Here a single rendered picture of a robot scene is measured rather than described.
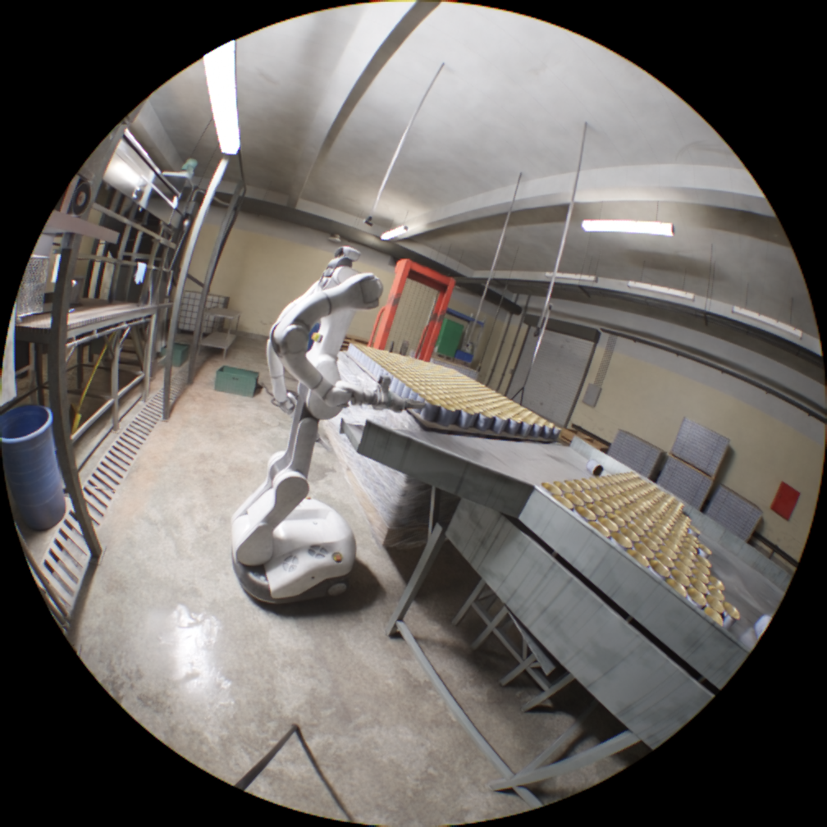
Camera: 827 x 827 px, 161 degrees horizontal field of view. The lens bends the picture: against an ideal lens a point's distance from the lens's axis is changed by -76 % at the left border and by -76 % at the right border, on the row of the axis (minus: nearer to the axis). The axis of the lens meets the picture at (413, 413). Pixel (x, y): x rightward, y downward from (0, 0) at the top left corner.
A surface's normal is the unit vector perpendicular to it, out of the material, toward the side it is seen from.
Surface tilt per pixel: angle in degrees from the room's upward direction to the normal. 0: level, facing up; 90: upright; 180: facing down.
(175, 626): 0
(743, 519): 90
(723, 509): 88
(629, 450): 90
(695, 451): 92
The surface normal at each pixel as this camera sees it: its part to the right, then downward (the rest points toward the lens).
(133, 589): 0.30, -0.92
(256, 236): 0.46, 0.37
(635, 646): -0.83, -0.13
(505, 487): -0.27, 0.18
